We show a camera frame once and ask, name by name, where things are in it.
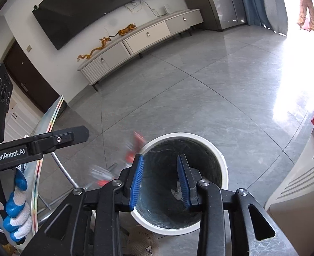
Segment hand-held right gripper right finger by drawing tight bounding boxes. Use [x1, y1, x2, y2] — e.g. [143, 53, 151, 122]
[177, 154, 299, 256]

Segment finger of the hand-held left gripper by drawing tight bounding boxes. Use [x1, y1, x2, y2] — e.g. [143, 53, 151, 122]
[31, 126, 90, 155]

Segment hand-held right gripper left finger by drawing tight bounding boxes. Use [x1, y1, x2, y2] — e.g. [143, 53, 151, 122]
[21, 153, 145, 256]

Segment white and red blurred wrapper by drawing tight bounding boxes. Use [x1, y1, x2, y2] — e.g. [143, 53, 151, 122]
[89, 164, 118, 188]

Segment red blurred snack wrapper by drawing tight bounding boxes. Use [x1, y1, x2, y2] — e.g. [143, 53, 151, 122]
[123, 131, 147, 163]

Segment white round waste bin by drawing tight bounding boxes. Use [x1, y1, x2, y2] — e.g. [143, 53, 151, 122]
[130, 132, 229, 236]

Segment person's left hand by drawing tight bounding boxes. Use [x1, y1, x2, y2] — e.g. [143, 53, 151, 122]
[0, 169, 33, 246]

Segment white paper scrap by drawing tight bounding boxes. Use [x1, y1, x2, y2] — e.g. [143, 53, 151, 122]
[171, 182, 184, 201]

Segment flower print glass table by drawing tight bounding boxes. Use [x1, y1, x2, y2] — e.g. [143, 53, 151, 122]
[18, 95, 117, 235]

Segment white shoe cabinet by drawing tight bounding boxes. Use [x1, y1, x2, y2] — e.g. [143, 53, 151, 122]
[1, 72, 44, 142]

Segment black bin liner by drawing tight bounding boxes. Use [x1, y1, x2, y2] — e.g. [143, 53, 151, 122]
[136, 139, 223, 230]

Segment dark brown door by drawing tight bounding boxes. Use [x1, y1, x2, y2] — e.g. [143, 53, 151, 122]
[3, 41, 61, 115]

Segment beige slipper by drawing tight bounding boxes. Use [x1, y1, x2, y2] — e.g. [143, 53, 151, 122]
[120, 224, 200, 256]

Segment golden dragon figurine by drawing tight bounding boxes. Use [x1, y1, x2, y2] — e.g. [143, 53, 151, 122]
[77, 33, 120, 61]

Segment white ribbed cabinet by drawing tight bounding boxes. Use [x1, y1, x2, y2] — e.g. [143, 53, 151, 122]
[264, 128, 314, 256]

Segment golden tiger figurine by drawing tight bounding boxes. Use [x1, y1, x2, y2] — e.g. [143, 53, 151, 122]
[117, 23, 137, 36]

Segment white low television cabinet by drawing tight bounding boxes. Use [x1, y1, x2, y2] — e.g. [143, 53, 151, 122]
[77, 9, 203, 92]

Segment grey refrigerator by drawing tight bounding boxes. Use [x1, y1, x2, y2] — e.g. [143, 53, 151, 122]
[200, 0, 247, 31]

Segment blue curtain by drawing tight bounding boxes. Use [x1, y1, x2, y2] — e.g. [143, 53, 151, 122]
[237, 0, 289, 35]

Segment black wall television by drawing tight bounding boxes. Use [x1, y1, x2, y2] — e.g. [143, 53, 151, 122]
[32, 0, 158, 51]

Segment hanging television cables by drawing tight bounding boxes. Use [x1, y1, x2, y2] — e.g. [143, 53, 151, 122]
[123, 0, 163, 16]

